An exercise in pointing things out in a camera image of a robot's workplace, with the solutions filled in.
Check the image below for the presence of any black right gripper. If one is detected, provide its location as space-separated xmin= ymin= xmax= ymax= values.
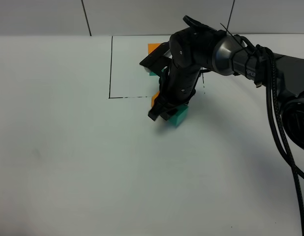
xmin=148 ymin=62 xmax=200 ymax=121

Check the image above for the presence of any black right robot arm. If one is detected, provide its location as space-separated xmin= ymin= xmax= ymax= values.
xmin=141 ymin=16 xmax=304 ymax=149

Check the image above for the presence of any teal template block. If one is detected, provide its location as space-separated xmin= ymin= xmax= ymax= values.
xmin=149 ymin=70 xmax=164 ymax=77

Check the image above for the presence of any orange template block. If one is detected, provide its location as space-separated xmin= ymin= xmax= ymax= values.
xmin=148 ymin=43 xmax=161 ymax=54

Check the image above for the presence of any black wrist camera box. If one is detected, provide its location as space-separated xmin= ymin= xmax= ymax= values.
xmin=139 ymin=42 xmax=171 ymax=76

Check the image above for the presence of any black braided cable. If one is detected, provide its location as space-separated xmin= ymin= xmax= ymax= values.
xmin=255 ymin=44 xmax=304 ymax=236

